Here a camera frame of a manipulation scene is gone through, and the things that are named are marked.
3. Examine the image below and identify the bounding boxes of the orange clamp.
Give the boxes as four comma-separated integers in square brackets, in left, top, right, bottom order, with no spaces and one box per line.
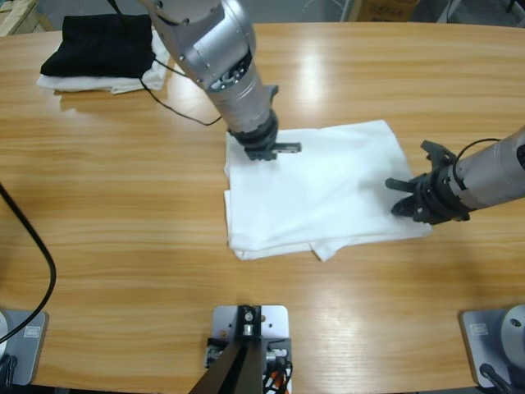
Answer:
[262,363,293,394]

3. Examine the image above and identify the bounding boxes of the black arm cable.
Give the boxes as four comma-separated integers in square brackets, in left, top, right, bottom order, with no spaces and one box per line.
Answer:
[0,180,57,342]

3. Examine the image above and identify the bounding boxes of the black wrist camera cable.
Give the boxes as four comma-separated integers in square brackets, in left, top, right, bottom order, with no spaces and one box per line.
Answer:
[108,0,223,126]
[454,138,502,163]

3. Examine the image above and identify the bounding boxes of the silver angle bracket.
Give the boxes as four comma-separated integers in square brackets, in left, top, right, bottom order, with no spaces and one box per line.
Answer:
[265,343,290,366]
[204,343,225,369]

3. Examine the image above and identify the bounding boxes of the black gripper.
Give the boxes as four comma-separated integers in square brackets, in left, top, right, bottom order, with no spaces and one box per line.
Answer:
[385,163,471,225]
[227,114,304,161]

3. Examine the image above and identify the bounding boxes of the dark camera post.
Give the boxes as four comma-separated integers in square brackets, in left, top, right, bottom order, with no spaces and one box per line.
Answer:
[191,304,264,394]

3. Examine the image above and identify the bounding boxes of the brown cardboard box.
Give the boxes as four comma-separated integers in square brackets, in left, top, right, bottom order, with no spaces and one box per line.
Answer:
[359,0,419,22]

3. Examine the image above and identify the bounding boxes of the light wooden pallet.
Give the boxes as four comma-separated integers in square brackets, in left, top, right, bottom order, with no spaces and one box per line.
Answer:
[0,0,55,38]

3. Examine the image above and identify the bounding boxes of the black base cable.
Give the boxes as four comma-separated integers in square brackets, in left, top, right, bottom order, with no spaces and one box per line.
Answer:
[478,362,516,394]
[0,353,20,387]

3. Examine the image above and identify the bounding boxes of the folded black garment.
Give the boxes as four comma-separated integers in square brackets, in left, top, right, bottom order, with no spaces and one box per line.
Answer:
[39,13,158,80]

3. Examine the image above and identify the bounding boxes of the white t-shirt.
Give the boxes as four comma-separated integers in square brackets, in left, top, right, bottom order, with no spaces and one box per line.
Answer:
[223,118,434,263]

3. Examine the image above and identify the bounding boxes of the white mount plate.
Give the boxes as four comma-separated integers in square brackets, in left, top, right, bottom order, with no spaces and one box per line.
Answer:
[210,304,293,394]

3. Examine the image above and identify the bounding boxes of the white wire frame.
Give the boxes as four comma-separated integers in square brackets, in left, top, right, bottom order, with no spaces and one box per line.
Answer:
[302,0,354,22]

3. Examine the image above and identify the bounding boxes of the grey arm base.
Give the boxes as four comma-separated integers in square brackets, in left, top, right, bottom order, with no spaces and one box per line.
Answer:
[0,309,49,387]
[458,303,525,389]

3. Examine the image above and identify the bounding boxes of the folded white garment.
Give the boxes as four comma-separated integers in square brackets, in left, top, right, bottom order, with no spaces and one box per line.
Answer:
[35,40,173,95]

